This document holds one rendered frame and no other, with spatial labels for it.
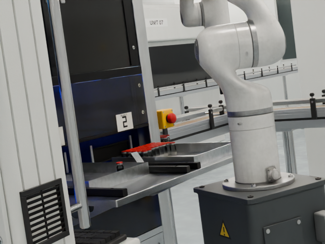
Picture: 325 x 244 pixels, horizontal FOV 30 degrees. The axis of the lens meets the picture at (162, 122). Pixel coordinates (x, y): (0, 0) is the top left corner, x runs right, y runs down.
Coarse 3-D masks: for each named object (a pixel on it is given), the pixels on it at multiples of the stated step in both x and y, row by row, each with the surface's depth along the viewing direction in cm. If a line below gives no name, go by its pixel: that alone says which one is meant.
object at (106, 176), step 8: (88, 168) 201; (96, 168) 198; (104, 168) 196; (112, 168) 194; (128, 168) 178; (136, 168) 181; (144, 168) 184; (88, 176) 193; (96, 176) 191; (104, 176) 170; (112, 176) 172; (120, 176) 175; (128, 176) 178; (136, 176) 181; (72, 184) 169; (88, 184) 165; (96, 184) 167; (104, 184) 170; (112, 184) 172
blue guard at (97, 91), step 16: (96, 80) 206; (112, 80) 213; (128, 80) 219; (80, 96) 200; (96, 96) 206; (112, 96) 212; (128, 96) 219; (144, 96) 226; (80, 112) 200; (96, 112) 206; (112, 112) 212; (144, 112) 226; (64, 128) 194; (80, 128) 199; (96, 128) 205; (112, 128) 212
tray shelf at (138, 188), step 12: (228, 156) 198; (204, 168) 184; (132, 180) 177; (144, 180) 175; (156, 180) 172; (168, 180) 170; (180, 180) 174; (132, 192) 160; (144, 192) 161; (72, 204) 163; (96, 204) 157; (108, 204) 154; (120, 204) 154
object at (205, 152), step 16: (176, 144) 220; (192, 144) 216; (208, 144) 212; (224, 144) 208; (112, 160) 205; (128, 160) 201; (144, 160) 197; (160, 160) 193; (176, 160) 189; (192, 160) 185; (208, 160) 191
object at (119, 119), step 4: (128, 112) 218; (116, 116) 213; (120, 116) 215; (128, 116) 218; (116, 120) 213; (120, 120) 215; (124, 120) 216; (128, 120) 218; (132, 120) 220; (120, 124) 215; (124, 124) 216; (128, 124) 218; (132, 124) 220; (120, 128) 215; (124, 128) 216; (128, 128) 218
